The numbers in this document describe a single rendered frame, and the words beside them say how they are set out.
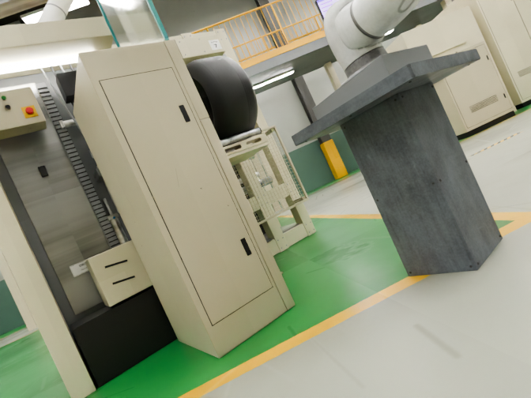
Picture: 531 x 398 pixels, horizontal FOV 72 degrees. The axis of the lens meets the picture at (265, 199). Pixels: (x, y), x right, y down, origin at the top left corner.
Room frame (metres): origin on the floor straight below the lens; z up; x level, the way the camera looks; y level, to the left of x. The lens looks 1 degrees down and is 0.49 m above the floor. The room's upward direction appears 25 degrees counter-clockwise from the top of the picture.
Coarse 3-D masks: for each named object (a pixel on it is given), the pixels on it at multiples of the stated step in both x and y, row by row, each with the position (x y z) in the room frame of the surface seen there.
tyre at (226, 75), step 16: (192, 64) 2.28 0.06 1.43; (208, 64) 2.22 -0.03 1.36; (224, 64) 2.26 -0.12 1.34; (208, 80) 2.18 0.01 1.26; (224, 80) 2.19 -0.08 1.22; (240, 80) 2.25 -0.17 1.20; (208, 96) 2.21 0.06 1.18; (224, 96) 2.18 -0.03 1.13; (240, 96) 2.24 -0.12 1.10; (208, 112) 2.75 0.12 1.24; (224, 112) 2.20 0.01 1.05; (240, 112) 2.26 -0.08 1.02; (256, 112) 2.35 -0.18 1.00; (224, 128) 2.26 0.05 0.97; (240, 128) 2.32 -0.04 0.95
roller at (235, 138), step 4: (256, 128) 2.40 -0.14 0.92; (260, 128) 2.41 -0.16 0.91; (244, 132) 2.35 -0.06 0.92; (248, 132) 2.36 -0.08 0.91; (252, 132) 2.37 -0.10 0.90; (256, 132) 2.39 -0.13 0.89; (260, 132) 2.41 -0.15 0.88; (232, 136) 2.30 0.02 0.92; (236, 136) 2.31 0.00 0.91; (240, 136) 2.32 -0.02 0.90; (244, 136) 2.34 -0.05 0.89; (248, 136) 2.36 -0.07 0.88; (252, 136) 2.39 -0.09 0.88; (220, 140) 2.25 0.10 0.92; (224, 140) 2.26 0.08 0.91; (228, 140) 2.27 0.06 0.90; (232, 140) 2.29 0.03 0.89; (236, 140) 2.31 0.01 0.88; (240, 140) 2.33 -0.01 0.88; (224, 144) 2.26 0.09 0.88; (228, 144) 2.28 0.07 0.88
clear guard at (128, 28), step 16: (96, 0) 2.01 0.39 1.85; (112, 0) 1.86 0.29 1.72; (128, 0) 1.71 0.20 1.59; (144, 0) 1.59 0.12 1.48; (112, 16) 1.93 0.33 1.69; (128, 16) 1.78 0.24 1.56; (144, 16) 1.64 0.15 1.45; (112, 32) 2.01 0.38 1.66; (128, 32) 1.85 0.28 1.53; (144, 32) 1.71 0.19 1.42; (160, 32) 1.58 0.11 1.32
